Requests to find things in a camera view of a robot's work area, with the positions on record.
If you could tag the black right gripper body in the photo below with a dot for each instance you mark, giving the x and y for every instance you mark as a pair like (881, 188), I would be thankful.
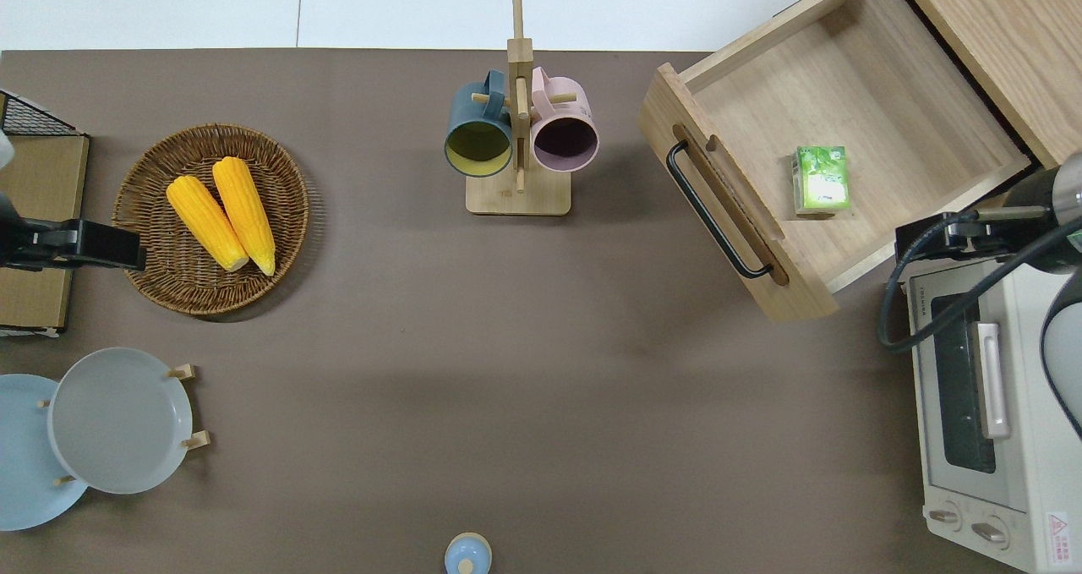
(923, 240)

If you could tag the wooden dish rack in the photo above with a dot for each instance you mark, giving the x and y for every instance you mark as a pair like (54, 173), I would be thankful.
(197, 440)

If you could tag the brown wicker basket tray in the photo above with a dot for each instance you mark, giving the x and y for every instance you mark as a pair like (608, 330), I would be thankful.
(161, 261)

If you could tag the wooden mug tree stand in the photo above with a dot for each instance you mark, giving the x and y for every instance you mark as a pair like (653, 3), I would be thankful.
(518, 194)

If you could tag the grey plate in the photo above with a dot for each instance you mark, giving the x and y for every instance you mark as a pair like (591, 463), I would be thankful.
(118, 422)

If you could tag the light blue plate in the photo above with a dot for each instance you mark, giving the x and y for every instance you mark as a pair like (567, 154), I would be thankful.
(25, 464)

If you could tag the small green carton box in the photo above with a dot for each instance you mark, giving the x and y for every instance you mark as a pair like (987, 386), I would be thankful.
(822, 178)

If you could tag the white toaster oven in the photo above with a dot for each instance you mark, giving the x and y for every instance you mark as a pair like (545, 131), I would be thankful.
(1031, 439)

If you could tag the yellow corn cob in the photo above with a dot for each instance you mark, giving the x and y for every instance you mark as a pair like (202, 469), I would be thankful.
(205, 223)
(245, 215)

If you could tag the dark blue mug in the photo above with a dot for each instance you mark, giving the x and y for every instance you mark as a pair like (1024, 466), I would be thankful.
(473, 113)

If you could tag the light wood drawer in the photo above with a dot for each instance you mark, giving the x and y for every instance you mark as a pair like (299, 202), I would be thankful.
(845, 75)

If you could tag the light wood cabinet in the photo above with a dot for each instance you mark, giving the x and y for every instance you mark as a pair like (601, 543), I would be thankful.
(1006, 41)

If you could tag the pink mug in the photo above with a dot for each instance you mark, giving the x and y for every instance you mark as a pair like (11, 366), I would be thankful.
(565, 109)

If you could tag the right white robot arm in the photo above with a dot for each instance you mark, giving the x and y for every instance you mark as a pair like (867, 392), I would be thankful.
(1048, 210)

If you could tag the blue dome call bell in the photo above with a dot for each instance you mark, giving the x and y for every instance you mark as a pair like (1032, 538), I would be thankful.
(467, 554)

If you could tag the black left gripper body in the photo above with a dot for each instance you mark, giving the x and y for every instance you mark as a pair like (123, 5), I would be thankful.
(106, 244)

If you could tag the white cylindrical bottle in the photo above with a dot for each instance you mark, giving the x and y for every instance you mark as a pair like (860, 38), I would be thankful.
(5, 150)

